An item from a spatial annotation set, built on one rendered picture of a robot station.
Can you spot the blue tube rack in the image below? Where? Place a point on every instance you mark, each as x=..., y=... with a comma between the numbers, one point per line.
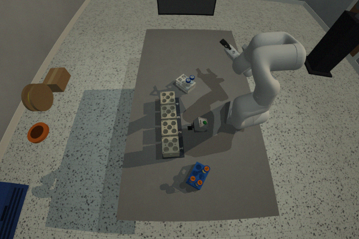
x=197, y=171

